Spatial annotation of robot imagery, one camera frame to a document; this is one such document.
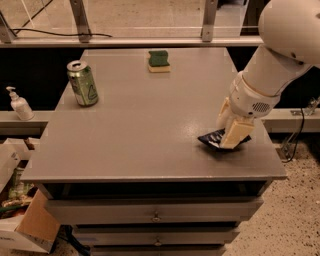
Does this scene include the black cable on floor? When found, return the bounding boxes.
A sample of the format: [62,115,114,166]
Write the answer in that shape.
[281,107,306,164]

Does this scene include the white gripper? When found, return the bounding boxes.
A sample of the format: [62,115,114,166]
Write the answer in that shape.
[216,72,280,149]

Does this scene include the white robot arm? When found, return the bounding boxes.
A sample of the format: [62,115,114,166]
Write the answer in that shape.
[217,0,320,149]

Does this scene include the green bottle in box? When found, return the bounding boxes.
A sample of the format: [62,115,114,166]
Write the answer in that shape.
[8,167,32,199]

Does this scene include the green and yellow sponge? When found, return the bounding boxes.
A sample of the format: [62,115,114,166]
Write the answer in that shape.
[148,50,171,73]

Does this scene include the black cable behind glass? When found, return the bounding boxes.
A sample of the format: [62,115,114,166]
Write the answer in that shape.
[9,27,114,38]

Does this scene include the cardboard box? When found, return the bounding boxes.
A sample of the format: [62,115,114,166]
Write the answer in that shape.
[0,138,60,253]

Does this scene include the grey drawer cabinet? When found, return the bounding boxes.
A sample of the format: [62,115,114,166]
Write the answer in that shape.
[23,48,285,256]

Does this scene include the dark blue rxbar wrapper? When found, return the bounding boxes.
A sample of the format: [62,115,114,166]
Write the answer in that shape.
[197,127,253,152]

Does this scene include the white pump bottle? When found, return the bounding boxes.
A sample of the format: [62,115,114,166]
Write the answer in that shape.
[6,86,34,121]

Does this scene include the green soda can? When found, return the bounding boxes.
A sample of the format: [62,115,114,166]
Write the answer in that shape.
[67,60,99,107]

